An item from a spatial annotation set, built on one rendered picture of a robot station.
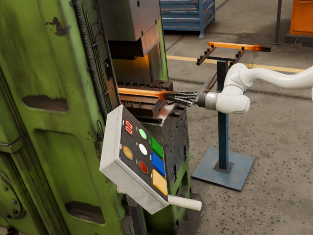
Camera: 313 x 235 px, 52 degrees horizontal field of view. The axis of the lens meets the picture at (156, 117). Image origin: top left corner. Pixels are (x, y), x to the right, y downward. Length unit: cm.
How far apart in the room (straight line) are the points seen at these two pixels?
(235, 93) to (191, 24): 384
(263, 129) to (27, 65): 223
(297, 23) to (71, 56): 403
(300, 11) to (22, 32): 402
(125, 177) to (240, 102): 75
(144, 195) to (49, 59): 72
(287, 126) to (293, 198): 89
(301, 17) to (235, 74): 336
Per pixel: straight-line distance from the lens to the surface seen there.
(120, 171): 107
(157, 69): 204
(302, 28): 501
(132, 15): 142
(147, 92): 176
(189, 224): 234
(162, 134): 168
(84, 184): 189
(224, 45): 227
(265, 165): 277
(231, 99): 160
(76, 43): 132
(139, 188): 112
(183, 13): 536
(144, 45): 153
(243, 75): 166
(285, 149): 295
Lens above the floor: 185
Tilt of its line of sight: 33 degrees down
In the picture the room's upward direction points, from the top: 8 degrees counter-clockwise
